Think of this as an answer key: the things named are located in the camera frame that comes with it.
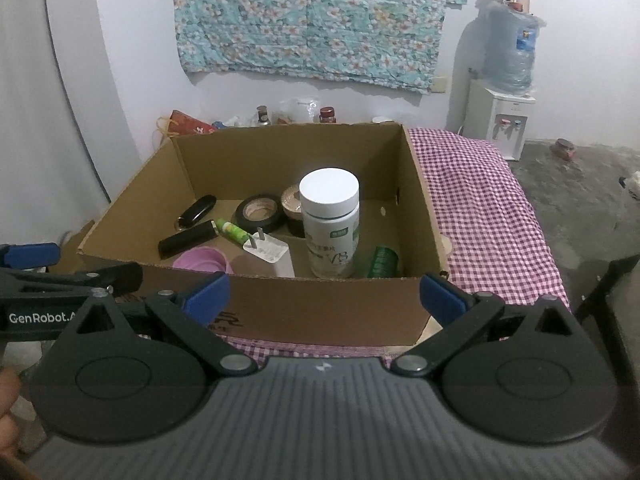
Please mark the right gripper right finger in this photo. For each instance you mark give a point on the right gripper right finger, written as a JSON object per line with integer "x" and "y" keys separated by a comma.
{"x": 526, "y": 374}

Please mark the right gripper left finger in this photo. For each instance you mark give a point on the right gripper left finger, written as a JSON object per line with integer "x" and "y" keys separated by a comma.
{"x": 121, "y": 373}

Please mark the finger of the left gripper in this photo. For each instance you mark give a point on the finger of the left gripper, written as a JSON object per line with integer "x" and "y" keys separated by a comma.
{"x": 29, "y": 256}

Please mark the white power adapter plug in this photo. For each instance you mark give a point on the white power adapter plug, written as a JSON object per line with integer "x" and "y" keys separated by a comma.
{"x": 268, "y": 256}

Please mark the white supplement bottle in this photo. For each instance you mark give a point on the white supplement bottle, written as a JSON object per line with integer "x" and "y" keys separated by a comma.
{"x": 331, "y": 216}

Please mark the person left hand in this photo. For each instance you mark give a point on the person left hand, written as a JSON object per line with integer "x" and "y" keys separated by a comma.
{"x": 10, "y": 431}

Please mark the pink checkered cloth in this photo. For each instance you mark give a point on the pink checkered cloth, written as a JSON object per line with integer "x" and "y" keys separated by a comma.
{"x": 445, "y": 204}

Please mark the pink plastic cup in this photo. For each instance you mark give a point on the pink plastic cup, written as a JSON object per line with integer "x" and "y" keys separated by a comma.
{"x": 203, "y": 259}

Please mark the black glasses case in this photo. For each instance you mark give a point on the black glasses case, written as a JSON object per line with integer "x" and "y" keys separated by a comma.
{"x": 196, "y": 212}

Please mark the black rectangular stick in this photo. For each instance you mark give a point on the black rectangular stick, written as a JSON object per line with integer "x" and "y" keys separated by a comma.
{"x": 186, "y": 239}

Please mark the red gift bag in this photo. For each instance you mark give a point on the red gift bag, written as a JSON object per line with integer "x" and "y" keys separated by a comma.
{"x": 180, "y": 124}

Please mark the green glue tube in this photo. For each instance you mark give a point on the green glue tube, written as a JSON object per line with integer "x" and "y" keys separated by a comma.
{"x": 232, "y": 232}

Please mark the brown cardboard box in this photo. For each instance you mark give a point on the brown cardboard box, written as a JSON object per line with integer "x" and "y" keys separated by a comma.
{"x": 182, "y": 170}

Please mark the black tape roll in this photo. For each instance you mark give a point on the black tape roll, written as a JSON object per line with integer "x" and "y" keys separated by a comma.
{"x": 261, "y": 211}

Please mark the white water dispenser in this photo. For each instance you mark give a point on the white water dispenser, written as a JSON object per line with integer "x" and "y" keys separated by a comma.
{"x": 498, "y": 118}

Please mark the beige tape roll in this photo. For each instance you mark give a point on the beige tape roll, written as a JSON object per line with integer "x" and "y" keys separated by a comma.
{"x": 291, "y": 203}

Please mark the glass bottle with cap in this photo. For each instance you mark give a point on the glass bottle with cap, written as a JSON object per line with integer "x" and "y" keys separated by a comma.
{"x": 262, "y": 116}

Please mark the red jar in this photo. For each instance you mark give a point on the red jar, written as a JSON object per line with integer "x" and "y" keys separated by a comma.
{"x": 327, "y": 115}

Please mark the blue water jug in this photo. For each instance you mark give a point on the blue water jug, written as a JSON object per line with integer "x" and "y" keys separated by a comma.
{"x": 510, "y": 48}

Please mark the floral teal curtain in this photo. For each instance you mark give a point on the floral teal curtain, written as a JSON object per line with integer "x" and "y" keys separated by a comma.
{"x": 388, "y": 43}

